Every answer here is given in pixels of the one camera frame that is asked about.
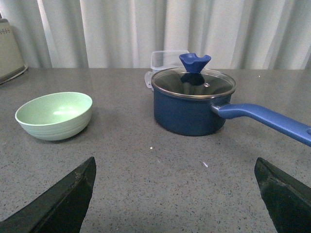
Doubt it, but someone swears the glass pot lid blue knob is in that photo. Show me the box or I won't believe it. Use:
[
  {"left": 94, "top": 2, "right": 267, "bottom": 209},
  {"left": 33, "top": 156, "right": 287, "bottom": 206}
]
[{"left": 151, "top": 53, "right": 236, "bottom": 100}]

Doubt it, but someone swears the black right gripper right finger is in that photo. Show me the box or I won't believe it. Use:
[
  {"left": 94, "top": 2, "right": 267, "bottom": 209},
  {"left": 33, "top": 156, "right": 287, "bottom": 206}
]
[{"left": 254, "top": 157, "right": 311, "bottom": 233}]

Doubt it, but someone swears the blue saucepan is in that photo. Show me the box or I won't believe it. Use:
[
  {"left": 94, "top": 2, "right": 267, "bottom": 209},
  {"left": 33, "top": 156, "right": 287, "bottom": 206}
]
[{"left": 154, "top": 90, "right": 311, "bottom": 146}]

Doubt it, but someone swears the clear plastic container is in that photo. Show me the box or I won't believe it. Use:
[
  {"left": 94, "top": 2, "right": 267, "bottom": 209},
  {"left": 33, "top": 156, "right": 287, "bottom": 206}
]
[{"left": 144, "top": 50, "right": 189, "bottom": 90}]

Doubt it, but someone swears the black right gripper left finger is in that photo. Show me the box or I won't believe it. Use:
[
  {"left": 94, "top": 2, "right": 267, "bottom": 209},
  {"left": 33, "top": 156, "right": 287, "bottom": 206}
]
[{"left": 0, "top": 157, "right": 96, "bottom": 233}]

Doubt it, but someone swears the green bowl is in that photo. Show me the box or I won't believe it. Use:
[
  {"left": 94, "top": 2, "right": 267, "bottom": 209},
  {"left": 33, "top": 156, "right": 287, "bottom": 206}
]
[{"left": 15, "top": 92, "right": 93, "bottom": 141}]

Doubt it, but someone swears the cream toaster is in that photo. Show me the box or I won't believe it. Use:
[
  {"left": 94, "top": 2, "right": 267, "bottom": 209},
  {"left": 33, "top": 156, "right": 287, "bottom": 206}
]
[{"left": 0, "top": 18, "right": 28, "bottom": 84}]

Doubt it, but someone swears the white curtain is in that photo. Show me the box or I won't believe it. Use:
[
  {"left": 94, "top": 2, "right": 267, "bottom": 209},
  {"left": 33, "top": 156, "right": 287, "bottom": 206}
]
[{"left": 0, "top": 0, "right": 311, "bottom": 69}]

